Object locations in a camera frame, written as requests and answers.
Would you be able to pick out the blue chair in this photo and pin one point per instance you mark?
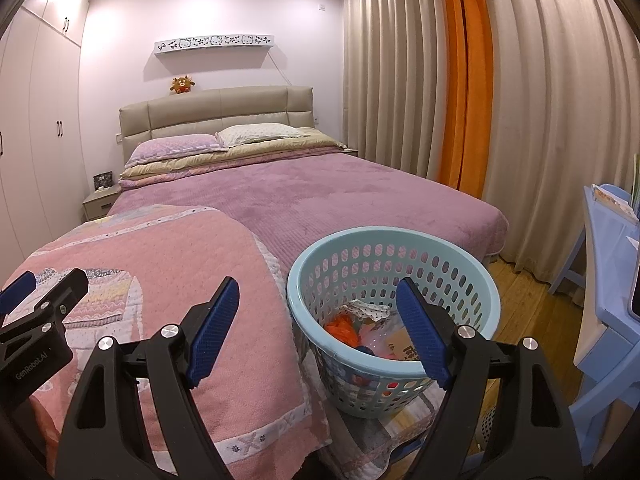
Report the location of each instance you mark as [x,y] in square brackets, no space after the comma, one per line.
[575,260]

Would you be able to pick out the orange plush toy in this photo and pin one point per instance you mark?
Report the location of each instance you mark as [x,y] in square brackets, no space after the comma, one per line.
[181,85]

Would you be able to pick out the orange curtain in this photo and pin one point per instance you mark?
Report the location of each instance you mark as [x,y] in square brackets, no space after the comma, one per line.
[460,110]

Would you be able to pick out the white printed wrapper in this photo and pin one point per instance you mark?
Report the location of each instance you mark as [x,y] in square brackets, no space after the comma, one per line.
[370,310]

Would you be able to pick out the dark picture frame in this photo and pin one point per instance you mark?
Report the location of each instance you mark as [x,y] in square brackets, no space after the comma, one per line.
[103,181]

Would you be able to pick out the orange paper cup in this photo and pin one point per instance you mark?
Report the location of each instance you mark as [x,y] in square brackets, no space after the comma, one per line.
[340,330]

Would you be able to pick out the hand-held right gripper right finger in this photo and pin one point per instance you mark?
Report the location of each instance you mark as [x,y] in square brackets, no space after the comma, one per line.
[420,325]

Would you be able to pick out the grey nightstand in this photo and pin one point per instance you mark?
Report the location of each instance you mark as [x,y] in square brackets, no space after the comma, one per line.
[351,151]
[100,202]

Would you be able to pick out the light blue plastic basket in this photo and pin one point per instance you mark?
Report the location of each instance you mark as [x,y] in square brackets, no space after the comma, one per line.
[320,280]

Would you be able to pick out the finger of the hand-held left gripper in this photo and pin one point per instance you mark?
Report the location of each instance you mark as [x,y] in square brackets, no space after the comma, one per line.
[17,290]
[70,290]

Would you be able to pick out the pink printed blanket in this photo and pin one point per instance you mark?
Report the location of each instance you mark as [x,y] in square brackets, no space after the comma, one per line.
[175,260]

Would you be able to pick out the beige padded headboard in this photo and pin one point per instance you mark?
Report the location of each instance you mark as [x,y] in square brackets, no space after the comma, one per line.
[215,107]

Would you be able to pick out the white wardrobe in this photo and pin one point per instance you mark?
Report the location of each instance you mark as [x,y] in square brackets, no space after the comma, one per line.
[40,110]

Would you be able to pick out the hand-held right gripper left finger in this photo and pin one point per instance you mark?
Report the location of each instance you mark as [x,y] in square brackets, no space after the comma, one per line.
[215,330]

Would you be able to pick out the beige curtain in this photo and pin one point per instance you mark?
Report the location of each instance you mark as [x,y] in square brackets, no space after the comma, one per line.
[395,85]
[550,110]

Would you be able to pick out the clear plastic bottle blue cap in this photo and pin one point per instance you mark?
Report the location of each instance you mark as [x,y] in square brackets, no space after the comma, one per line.
[385,342]

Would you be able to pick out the blue desk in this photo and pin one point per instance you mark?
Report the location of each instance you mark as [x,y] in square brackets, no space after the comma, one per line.
[607,285]

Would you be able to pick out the purple pillow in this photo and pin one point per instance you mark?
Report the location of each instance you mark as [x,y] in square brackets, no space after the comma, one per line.
[170,147]

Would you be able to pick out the white dotted pillow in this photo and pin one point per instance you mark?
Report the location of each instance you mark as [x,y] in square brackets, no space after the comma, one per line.
[260,134]

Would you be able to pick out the white wall shelf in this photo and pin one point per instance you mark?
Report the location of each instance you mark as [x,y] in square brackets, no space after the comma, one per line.
[215,42]

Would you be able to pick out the bed with purple bedspread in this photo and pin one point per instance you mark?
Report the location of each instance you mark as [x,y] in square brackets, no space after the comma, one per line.
[350,200]

